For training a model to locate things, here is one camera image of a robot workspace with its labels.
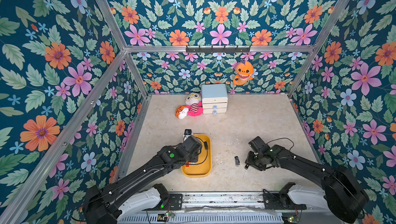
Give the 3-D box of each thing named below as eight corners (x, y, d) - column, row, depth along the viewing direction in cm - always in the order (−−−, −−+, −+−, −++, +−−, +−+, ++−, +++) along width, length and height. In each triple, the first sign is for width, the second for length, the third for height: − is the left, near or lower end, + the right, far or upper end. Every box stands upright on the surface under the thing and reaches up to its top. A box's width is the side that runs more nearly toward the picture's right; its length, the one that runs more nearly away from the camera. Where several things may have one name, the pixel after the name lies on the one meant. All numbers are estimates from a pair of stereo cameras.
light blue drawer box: (201, 115, 110) (200, 100, 97) (202, 93, 125) (202, 77, 113) (226, 115, 110) (228, 100, 97) (224, 93, 125) (225, 77, 112)
